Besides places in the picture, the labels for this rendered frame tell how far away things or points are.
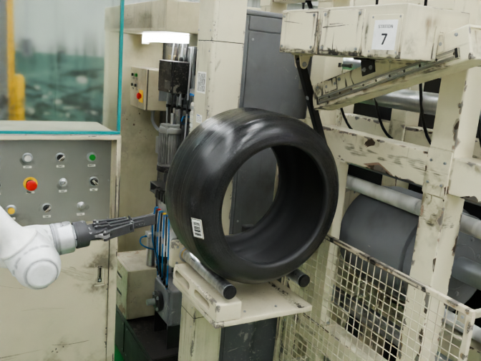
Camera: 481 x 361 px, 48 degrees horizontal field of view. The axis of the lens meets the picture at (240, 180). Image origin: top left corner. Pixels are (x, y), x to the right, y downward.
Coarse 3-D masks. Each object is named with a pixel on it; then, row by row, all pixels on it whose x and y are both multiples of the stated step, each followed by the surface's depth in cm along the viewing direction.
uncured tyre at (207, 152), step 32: (224, 128) 161; (256, 128) 159; (288, 128) 163; (192, 160) 161; (224, 160) 155; (288, 160) 197; (320, 160) 171; (192, 192) 157; (224, 192) 156; (288, 192) 201; (320, 192) 190; (256, 224) 200; (288, 224) 200; (320, 224) 177; (224, 256) 162; (256, 256) 193; (288, 256) 176
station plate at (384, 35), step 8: (376, 24) 150; (384, 24) 148; (392, 24) 145; (376, 32) 150; (384, 32) 148; (392, 32) 145; (376, 40) 151; (384, 40) 148; (392, 40) 145; (376, 48) 151; (384, 48) 148; (392, 48) 145
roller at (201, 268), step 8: (184, 256) 192; (192, 256) 188; (192, 264) 186; (200, 264) 182; (200, 272) 180; (208, 272) 176; (208, 280) 174; (216, 280) 171; (224, 280) 169; (216, 288) 170; (224, 288) 166; (232, 288) 166; (224, 296) 166; (232, 296) 167
